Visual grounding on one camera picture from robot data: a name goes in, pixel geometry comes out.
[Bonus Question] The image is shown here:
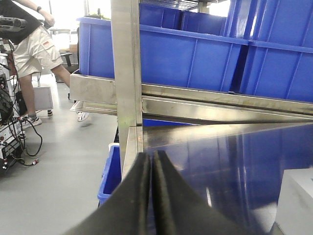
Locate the person in beige shorts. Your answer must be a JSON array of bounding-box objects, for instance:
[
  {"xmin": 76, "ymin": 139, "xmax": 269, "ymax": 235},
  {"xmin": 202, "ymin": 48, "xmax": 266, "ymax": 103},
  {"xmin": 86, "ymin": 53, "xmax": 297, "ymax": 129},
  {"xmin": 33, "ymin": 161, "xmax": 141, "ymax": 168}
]
[{"xmin": 0, "ymin": 0, "xmax": 90, "ymax": 129}]

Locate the stainless steel shelf rack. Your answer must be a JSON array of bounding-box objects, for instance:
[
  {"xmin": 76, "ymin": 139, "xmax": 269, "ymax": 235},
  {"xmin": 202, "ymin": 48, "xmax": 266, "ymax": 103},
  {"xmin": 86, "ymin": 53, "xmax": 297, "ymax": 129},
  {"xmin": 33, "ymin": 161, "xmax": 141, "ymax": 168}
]
[{"xmin": 70, "ymin": 0, "xmax": 313, "ymax": 175}]

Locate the gray hollow cube base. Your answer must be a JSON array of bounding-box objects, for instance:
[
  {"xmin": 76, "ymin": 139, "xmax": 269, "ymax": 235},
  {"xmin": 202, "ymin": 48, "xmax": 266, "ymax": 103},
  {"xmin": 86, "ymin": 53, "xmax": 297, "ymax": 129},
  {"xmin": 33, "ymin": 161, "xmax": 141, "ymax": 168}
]
[{"xmin": 275, "ymin": 168, "xmax": 313, "ymax": 235}]

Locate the blue bin on shelf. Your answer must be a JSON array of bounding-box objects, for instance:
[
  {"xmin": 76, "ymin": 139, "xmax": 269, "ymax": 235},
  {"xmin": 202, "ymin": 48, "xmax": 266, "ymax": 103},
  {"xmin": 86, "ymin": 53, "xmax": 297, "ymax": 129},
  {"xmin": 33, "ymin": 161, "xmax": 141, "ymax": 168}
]
[
  {"xmin": 79, "ymin": 4, "xmax": 248, "ymax": 92},
  {"xmin": 221, "ymin": 0, "xmax": 313, "ymax": 103}
]

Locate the blue bin left on shelf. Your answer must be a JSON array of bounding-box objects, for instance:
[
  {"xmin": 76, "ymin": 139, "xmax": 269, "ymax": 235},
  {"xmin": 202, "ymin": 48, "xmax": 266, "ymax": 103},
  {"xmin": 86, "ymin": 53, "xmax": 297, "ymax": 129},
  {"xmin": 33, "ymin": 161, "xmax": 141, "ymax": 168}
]
[{"xmin": 79, "ymin": 4, "xmax": 248, "ymax": 92}]

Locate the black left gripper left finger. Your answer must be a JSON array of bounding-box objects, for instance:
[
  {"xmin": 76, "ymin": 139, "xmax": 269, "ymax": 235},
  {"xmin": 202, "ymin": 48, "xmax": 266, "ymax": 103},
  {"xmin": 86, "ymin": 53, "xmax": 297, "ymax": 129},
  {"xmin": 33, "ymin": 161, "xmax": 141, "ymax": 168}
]
[{"xmin": 65, "ymin": 153, "xmax": 151, "ymax": 235}]

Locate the blue bin right on shelf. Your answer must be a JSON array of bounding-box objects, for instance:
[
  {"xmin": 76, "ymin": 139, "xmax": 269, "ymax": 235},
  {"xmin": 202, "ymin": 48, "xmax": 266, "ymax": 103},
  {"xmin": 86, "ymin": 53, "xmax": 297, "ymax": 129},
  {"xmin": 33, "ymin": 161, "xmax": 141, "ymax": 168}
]
[{"xmin": 221, "ymin": 0, "xmax": 313, "ymax": 103}]

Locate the equipment cart with cables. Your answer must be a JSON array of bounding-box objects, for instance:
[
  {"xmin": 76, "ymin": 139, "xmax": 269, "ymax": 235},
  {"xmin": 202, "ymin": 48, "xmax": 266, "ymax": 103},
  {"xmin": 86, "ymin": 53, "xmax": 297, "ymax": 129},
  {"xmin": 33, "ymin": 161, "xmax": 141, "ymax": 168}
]
[{"xmin": 0, "ymin": 15, "xmax": 43, "ymax": 177}]

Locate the blue bin below table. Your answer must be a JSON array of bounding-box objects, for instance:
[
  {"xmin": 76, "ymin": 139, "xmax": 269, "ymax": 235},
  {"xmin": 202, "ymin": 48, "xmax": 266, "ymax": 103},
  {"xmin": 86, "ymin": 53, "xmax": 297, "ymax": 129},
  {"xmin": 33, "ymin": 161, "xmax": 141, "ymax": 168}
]
[{"xmin": 97, "ymin": 143, "xmax": 121, "ymax": 206}]

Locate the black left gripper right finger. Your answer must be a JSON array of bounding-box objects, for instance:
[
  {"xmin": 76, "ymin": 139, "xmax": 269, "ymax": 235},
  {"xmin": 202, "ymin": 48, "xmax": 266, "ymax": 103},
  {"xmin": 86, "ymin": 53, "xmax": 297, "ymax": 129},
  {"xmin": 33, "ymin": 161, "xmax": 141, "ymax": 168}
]
[{"xmin": 152, "ymin": 150, "xmax": 247, "ymax": 235}]

